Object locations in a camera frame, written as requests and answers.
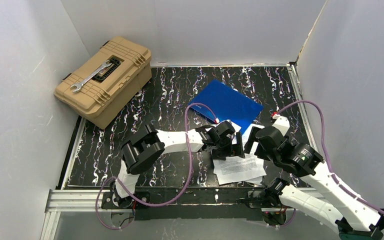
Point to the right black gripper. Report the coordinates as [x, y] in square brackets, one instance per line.
[253, 139]

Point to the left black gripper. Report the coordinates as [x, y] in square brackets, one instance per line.
[227, 145]

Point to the white printed paper files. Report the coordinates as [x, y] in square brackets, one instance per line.
[236, 169]

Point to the blue plastic folder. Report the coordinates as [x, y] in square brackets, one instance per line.
[226, 104]

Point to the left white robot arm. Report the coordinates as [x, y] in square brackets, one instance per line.
[144, 148]

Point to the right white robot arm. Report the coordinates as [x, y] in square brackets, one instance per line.
[342, 210]

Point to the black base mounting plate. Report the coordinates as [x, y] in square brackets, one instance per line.
[248, 203]

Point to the tan plastic toolbox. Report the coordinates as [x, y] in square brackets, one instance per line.
[103, 97]

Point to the silver open-end wrench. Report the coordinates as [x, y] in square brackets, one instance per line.
[76, 87]

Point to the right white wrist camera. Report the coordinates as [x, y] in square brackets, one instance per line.
[281, 123]

